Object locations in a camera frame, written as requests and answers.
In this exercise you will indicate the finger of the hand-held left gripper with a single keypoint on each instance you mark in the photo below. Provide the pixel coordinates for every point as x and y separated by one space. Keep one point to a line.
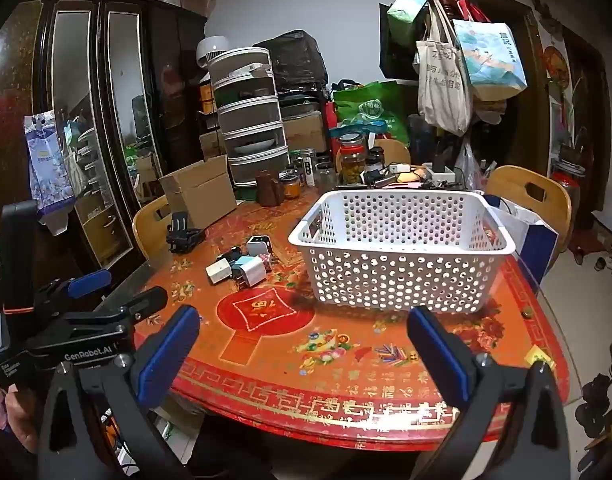
88 280
146 302

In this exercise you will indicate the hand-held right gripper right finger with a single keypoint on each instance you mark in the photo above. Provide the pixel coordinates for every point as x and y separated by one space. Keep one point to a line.
441 360

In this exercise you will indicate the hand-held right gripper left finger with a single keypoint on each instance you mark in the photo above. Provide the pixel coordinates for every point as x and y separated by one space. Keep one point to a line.
170 357

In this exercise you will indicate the light blue white charger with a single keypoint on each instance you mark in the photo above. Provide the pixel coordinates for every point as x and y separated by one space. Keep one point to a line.
248 270

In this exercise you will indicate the white perforated plastic basket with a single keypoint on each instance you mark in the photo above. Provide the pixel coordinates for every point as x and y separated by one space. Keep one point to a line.
395 260

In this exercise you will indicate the pink polka dot charger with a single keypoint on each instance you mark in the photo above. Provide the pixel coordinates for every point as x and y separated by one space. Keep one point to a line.
265 262

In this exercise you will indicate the black and white charger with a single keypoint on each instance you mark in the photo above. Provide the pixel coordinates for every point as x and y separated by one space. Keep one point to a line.
260 246

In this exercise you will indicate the black folding phone holder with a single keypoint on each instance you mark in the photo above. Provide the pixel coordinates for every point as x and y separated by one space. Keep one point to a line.
178 234

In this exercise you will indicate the brown cardboard box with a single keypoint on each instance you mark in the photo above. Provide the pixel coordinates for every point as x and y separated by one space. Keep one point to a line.
201 197

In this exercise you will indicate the blue patterned hanging packet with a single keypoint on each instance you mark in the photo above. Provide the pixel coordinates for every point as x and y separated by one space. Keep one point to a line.
46 160

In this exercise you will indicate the green plastic basket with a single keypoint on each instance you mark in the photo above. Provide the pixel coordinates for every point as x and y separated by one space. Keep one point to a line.
246 193

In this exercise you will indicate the white and blue paper bag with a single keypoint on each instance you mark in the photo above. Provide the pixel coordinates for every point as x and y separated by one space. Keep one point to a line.
528 237

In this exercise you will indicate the brown ceramic mug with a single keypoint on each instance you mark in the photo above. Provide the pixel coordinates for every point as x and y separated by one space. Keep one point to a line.
269 189

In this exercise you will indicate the orange filled glass jar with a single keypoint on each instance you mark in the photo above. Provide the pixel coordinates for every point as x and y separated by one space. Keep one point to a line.
291 187

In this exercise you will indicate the white power strip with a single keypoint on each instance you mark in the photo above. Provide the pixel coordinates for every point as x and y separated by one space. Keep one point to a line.
438 174

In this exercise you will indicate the black plug adapter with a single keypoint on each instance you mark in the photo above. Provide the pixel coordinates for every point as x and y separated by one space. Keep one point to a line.
374 177

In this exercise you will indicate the white plug adapter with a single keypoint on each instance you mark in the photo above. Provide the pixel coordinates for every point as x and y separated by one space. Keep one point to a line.
398 167

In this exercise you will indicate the dark wooden wardrobe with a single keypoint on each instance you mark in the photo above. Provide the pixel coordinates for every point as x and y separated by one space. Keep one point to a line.
21 85

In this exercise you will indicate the stacked plastic drawer unit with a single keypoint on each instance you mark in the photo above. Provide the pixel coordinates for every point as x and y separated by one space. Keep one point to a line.
251 120

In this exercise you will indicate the empty glass jar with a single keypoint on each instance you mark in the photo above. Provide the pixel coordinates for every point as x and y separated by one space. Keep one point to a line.
328 175

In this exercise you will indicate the red lid pickle jar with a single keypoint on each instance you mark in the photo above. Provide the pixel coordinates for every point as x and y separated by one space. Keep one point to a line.
352 160

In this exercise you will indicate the large cardboard box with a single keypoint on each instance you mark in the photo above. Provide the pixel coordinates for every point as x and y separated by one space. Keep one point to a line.
303 130

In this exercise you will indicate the white round fan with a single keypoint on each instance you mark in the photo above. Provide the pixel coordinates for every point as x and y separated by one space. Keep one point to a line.
212 52

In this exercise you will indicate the green shopping bag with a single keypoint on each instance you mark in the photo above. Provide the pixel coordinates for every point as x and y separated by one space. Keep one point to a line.
373 110

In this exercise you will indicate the white canvas tote bag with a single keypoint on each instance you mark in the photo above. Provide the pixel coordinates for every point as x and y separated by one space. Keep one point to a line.
443 85

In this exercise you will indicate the black plastic bag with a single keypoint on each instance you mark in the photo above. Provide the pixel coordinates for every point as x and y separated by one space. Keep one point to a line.
291 62

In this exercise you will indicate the dark wooden door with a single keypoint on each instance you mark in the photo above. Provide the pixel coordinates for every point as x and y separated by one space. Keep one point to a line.
585 110

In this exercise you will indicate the blue printed tote bag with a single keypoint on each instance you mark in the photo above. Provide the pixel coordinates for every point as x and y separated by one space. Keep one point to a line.
490 57

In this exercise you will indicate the green paper bag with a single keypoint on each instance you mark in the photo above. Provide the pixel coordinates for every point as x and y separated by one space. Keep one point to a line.
408 10

